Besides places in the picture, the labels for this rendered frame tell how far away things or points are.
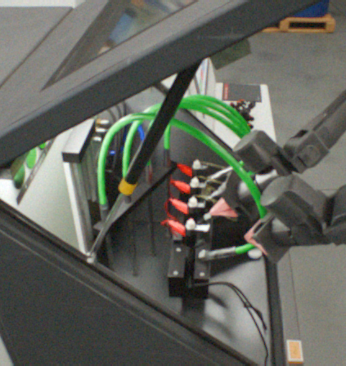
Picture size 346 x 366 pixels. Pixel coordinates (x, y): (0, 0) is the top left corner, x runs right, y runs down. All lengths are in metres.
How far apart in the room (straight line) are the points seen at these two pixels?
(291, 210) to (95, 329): 0.37
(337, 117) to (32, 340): 0.70
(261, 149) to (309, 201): 0.22
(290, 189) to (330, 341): 1.64
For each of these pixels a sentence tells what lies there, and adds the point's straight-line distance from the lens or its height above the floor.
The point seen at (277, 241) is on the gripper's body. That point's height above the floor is 1.27.
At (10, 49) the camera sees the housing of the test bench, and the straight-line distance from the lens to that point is 0.98.
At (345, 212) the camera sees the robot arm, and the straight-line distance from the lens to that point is 0.68.
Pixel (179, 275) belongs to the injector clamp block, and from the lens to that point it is 1.12.
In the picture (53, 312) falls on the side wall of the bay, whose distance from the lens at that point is 0.78.
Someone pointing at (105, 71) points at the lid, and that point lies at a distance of 0.47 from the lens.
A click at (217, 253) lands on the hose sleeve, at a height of 1.14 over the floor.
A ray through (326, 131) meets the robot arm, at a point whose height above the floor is 1.37.
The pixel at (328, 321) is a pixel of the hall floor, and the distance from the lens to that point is 2.35.
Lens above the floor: 1.82
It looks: 38 degrees down
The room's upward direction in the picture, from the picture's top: 1 degrees counter-clockwise
